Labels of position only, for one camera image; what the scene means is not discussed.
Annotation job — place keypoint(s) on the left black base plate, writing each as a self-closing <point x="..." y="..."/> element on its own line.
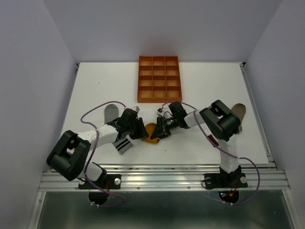
<point x="106" y="182"/>

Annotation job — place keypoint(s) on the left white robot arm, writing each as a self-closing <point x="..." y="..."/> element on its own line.
<point x="69" y="156"/>

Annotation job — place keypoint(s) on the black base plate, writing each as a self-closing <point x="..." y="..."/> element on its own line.
<point x="217" y="180"/>
<point x="106" y="182"/>

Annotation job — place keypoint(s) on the grey striped sock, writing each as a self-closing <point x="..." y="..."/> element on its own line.
<point x="111" y="112"/>

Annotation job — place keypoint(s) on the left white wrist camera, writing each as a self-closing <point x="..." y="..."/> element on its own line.
<point x="136" y="109"/>

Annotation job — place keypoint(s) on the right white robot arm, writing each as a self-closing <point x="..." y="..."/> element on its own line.
<point x="228" y="153"/>

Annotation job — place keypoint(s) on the mustard yellow sock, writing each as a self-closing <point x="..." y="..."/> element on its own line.
<point x="150" y="127"/>

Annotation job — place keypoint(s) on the taupe maroon-cuffed sock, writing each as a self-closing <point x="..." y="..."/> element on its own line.
<point x="238" y="114"/>

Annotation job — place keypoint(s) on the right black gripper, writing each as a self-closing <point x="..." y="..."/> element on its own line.
<point x="161" y="130"/>

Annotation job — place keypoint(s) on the aluminium rail frame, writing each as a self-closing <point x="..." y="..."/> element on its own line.
<point x="170" y="195"/>

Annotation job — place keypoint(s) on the orange compartment tray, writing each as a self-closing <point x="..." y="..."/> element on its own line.
<point x="159" y="79"/>

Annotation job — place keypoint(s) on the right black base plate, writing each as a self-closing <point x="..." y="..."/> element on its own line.
<point x="217" y="180"/>

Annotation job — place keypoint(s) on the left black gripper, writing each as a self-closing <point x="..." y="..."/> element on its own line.
<point x="141" y="132"/>

